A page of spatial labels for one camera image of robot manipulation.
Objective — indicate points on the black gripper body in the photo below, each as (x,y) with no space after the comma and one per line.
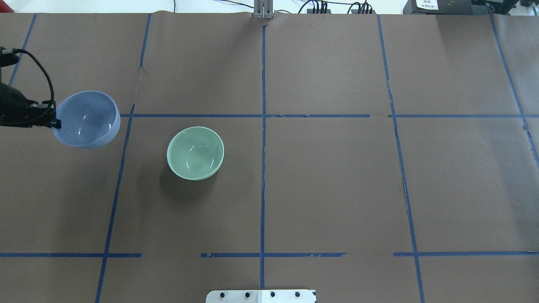
(12,110)

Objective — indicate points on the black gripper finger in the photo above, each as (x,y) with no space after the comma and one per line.
(44,115)

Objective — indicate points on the blue bowl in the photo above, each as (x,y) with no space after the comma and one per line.
(89,120)

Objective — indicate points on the green bowl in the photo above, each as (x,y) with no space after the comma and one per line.
(195,153)

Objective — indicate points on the black power strip left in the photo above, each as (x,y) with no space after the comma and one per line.
(315,7)

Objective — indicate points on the black power strip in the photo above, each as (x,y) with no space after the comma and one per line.
(363,8)
(315,7)

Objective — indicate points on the black power strip right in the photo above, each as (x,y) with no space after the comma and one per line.
(363,8)

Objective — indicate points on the black device with label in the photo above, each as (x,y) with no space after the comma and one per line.
(443,7)

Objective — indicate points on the aluminium frame post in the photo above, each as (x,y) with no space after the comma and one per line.
(263,9)

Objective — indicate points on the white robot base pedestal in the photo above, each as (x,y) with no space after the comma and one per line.
(262,296)

